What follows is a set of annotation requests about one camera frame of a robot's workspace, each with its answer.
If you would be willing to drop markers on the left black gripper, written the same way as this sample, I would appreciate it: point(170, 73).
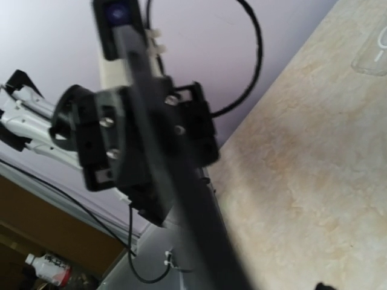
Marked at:
point(110, 151)

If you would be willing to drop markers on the black phone face up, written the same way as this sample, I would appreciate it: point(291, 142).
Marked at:
point(200, 239)

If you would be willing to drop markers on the clear case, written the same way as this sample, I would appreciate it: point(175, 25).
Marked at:
point(371, 58)

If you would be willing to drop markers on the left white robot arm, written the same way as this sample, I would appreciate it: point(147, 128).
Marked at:
point(29, 121)

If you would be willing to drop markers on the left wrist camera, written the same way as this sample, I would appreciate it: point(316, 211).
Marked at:
point(127, 45)

